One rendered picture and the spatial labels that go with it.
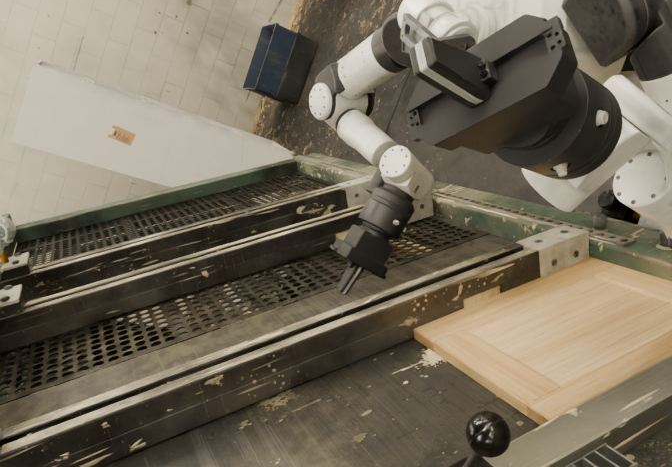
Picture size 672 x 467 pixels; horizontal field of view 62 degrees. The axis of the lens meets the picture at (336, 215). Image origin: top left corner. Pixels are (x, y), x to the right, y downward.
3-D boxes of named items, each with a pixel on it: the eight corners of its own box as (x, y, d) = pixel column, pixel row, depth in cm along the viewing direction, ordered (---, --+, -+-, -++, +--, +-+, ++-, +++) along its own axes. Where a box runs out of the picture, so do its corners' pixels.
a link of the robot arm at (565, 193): (531, 211, 47) (588, 225, 55) (636, 114, 42) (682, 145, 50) (461, 125, 53) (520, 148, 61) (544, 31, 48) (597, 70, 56)
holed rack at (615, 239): (636, 242, 103) (636, 239, 102) (624, 247, 101) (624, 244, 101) (299, 156, 248) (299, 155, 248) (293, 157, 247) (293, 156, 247)
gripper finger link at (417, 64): (425, 78, 34) (481, 103, 38) (415, 33, 35) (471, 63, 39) (405, 90, 35) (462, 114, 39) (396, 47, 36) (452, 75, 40)
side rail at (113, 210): (301, 185, 242) (297, 160, 239) (22, 259, 201) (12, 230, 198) (294, 182, 249) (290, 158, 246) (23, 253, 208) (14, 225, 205)
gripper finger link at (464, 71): (415, 33, 35) (471, 63, 39) (425, 77, 34) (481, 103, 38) (436, 19, 34) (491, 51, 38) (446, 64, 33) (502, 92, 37)
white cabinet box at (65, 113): (295, 153, 482) (34, 63, 386) (272, 216, 490) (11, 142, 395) (274, 141, 535) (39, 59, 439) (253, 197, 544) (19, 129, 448)
